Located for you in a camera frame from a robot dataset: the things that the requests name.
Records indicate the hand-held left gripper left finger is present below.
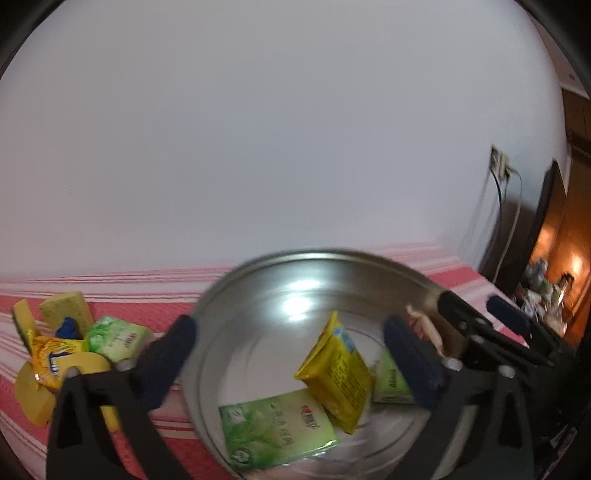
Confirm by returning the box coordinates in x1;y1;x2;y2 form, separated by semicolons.
46;315;199;480

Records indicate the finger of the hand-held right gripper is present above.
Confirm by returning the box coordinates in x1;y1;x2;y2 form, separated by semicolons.
435;290;555;367
486;295;571;358

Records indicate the wooden cabinet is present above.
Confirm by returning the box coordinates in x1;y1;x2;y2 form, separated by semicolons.
561;88;591;347

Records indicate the clutter of small items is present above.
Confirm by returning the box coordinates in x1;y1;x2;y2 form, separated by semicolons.
517;258;571;335

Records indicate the black television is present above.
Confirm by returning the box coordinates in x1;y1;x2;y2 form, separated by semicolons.
480;159;568;301

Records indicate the large yellow sponge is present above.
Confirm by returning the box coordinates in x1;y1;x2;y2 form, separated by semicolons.
14;352;122;432

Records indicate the green tissue packet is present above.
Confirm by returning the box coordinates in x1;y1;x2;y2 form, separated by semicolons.
84;316;156;364

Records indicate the red white striped cloth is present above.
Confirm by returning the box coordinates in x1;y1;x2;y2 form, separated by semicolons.
0;244;532;480

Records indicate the white wall socket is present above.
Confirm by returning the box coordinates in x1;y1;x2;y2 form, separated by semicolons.
490;145;512;182

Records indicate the round metal bowl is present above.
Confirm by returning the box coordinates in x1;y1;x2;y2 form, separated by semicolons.
178;249;485;480

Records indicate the green tea packet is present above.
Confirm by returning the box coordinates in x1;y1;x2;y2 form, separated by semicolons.
218;388;341;469

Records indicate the small green packet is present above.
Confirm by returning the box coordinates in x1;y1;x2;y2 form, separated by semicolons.
372;351;414;406

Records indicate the yellow orange snack packet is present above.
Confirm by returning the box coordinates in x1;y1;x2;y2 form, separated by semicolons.
29;336;89;389

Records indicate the yellow packet with blue mark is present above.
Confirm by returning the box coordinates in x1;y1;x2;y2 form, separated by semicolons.
295;311;374;433

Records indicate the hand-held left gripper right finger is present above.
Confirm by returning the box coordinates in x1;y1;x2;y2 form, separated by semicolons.
384;316;532;480

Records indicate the grey cable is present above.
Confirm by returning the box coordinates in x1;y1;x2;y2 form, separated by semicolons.
505;170;523;278

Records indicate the dark blue object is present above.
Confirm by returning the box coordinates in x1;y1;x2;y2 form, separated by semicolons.
55;316;85;341

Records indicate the black cable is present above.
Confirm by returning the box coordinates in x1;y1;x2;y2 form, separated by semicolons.
491;164;505;283

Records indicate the small beige packet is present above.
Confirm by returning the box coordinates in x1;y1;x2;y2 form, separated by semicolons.
405;305;446;358

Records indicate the yellow green sponge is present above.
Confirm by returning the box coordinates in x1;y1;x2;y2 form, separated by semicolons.
39;291;96;334

